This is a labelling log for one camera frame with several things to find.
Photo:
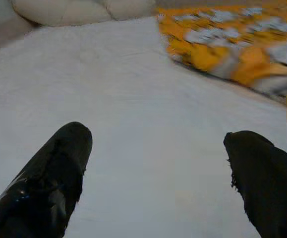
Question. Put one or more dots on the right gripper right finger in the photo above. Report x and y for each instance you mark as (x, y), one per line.
(269, 188)

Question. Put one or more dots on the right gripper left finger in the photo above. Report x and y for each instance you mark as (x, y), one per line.
(41, 188)

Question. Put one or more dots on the white quilted bed sheet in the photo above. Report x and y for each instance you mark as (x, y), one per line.
(145, 99)

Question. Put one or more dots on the orange patterned blanket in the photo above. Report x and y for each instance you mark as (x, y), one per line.
(220, 42)

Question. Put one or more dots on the cream pillow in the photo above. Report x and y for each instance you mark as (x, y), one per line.
(71, 11)

